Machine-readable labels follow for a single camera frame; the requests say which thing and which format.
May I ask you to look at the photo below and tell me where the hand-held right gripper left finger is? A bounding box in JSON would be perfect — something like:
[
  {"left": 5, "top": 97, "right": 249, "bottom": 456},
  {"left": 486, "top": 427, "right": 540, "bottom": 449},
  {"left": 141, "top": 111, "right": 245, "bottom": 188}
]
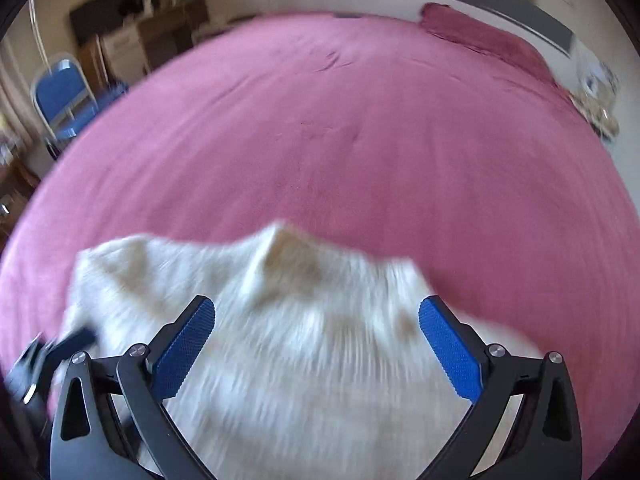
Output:
[{"left": 50, "top": 295, "right": 217, "bottom": 480}]

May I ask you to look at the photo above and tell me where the brown wooden panel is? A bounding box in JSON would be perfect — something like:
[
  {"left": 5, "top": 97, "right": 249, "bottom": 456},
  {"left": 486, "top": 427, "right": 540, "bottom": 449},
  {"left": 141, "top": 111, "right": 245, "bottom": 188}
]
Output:
[{"left": 80, "top": 35, "right": 108, "bottom": 86}]

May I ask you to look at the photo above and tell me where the blue chair with white frame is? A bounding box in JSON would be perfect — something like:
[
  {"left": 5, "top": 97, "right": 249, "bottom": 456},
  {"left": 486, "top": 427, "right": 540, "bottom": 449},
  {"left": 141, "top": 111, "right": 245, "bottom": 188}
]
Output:
[{"left": 30, "top": 57, "right": 131, "bottom": 161}]

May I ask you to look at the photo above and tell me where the white drawer cabinet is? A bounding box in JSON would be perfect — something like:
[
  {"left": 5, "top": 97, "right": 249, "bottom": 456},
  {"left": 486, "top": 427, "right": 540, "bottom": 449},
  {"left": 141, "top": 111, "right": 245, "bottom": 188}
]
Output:
[{"left": 102, "top": 25, "right": 151, "bottom": 81}]

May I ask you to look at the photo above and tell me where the patterned beige curtain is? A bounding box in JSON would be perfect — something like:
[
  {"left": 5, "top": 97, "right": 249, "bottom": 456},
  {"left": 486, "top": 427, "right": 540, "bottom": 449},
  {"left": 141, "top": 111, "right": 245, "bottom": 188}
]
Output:
[{"left": 0, "top": 40, "right": 31, "bottom": 131}]

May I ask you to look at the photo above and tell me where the white lamp pole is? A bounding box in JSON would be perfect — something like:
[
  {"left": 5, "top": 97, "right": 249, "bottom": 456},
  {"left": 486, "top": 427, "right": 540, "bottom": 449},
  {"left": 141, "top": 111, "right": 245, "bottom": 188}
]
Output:
[{"left": 29, "top": 0, "right": 51, "bottom": 68}]

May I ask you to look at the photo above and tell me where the white knitted sweater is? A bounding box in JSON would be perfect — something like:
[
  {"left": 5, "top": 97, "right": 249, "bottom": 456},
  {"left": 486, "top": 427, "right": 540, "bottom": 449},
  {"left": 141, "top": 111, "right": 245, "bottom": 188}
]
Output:
[{"left": 62, "top": 222, "right": 546, "bottom": 480}]

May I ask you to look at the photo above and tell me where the black television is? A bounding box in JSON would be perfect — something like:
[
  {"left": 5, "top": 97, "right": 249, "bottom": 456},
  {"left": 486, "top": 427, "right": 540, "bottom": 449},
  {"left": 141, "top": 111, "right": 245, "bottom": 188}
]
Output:
[{"left": 69, "top": 0, "right": 161, "bottom": 46}]

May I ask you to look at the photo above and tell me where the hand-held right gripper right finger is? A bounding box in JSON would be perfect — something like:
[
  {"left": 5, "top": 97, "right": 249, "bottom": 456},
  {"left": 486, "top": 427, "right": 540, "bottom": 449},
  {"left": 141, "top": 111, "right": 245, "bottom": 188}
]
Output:
[{"left": 417, "top": 295, "right": 583, "bottom": 480}]

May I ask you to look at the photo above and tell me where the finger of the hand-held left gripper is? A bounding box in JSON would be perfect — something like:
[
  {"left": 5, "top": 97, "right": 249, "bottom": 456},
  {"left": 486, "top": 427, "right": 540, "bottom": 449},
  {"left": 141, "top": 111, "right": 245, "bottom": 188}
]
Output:
[{"left": 52, "top": 328, "right": 98, "bottom": 361}]

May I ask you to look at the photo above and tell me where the pink pillow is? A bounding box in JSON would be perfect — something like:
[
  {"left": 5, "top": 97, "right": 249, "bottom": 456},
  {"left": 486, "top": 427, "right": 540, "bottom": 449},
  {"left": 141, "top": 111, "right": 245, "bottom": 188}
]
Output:
[{"left": 417, "top": 2, "right": 571, "bottom": 101}]

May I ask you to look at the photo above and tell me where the wooden side table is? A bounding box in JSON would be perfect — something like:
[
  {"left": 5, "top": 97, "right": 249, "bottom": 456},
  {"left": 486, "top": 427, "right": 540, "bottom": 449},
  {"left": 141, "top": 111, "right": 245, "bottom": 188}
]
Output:
[{"left": 0, "top": 150, "right": 41, "bottom": 241}]

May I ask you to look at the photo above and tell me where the bed with pink blanket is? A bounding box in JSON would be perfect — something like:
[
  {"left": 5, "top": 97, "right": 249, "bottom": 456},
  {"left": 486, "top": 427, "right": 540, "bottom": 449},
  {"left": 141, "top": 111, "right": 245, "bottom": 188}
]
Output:
[{"left": 0, "top": 10, "right": 633, "bottom": 480}]

